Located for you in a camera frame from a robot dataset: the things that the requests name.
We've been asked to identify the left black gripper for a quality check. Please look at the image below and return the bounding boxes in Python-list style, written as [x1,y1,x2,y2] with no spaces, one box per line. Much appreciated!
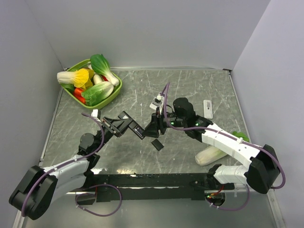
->
[93,116,133,152]

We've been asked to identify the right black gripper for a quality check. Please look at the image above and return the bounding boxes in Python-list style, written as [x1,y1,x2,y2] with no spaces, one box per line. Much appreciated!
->
[141,106,186,138]

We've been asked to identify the black remote battery cover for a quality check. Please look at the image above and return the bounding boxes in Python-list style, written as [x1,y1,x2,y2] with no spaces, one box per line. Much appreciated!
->
[151,139,164,151]

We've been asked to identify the black slim remote control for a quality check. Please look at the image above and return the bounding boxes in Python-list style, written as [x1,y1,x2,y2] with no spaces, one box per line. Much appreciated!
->
[118,111,144,140]

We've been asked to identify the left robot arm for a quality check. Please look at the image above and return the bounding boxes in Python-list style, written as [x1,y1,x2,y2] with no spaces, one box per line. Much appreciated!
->
[9,117,132,220]

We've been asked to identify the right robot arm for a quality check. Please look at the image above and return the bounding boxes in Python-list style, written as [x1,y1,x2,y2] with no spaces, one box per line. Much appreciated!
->
[143,96,281,194]

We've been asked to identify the grey white remote control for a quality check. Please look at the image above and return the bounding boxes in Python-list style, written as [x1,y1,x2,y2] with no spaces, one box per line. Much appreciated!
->
[149,101,158,111]

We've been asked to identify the green lettuce cabbage toy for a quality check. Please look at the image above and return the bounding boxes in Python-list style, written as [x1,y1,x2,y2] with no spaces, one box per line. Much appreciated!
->
[81,81,114,106]

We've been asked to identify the orange carrot toy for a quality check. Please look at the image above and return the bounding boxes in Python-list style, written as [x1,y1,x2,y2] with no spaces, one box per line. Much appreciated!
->
[73,88,86,105]

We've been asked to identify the white radish toy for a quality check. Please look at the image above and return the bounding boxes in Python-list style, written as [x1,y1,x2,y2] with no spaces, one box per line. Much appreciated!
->
[93,74,104,85]

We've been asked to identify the white napa cabbage toy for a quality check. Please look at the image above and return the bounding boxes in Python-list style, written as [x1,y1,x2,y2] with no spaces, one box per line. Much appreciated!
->
[195,130,249,166]

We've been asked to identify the yellow napa cabbage toy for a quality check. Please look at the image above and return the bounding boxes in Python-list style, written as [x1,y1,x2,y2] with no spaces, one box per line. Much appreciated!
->
[57,68,94,88]

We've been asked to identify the green bok choy toy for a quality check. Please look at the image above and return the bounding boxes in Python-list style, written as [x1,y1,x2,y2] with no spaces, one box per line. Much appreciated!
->
[90,54,120,86]

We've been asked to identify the black base bar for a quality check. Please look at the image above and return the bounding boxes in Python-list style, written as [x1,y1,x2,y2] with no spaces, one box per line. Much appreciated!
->
[74,173,235,202]

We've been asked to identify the green plastic basket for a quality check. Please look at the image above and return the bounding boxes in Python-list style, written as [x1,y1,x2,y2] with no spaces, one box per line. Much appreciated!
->
[61,59,123,110]

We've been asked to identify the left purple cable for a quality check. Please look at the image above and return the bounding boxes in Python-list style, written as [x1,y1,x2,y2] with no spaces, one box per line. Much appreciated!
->
[20,113,123,218]

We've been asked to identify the purple cable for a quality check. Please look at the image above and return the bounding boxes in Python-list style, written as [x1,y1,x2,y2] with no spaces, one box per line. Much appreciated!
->
[161,82,287,211]
[20,113,123,218]

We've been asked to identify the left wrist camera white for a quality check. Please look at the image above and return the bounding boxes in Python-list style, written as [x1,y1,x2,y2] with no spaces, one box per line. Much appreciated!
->
[91,109,99,121]

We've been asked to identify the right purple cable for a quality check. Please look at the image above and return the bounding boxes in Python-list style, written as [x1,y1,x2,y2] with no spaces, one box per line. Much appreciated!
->
[161,82,287,211]

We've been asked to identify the aluminium rail frame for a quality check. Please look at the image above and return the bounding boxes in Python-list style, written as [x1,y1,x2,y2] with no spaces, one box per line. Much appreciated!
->
[66,185,274,197]

